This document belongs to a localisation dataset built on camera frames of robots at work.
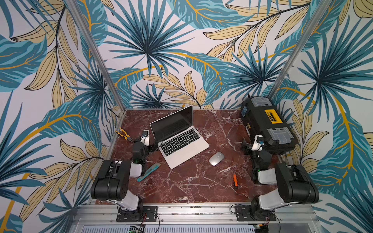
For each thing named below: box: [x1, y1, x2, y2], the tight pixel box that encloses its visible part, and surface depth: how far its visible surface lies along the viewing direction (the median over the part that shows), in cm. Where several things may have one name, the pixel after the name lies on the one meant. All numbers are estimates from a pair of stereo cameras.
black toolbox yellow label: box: [241, 96, 299, 155], surface depth 92 cm
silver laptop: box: [149, 105, 210, 170], surface depth 102 cm
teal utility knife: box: [136, 163, 162, 183], surface depth 90 cm
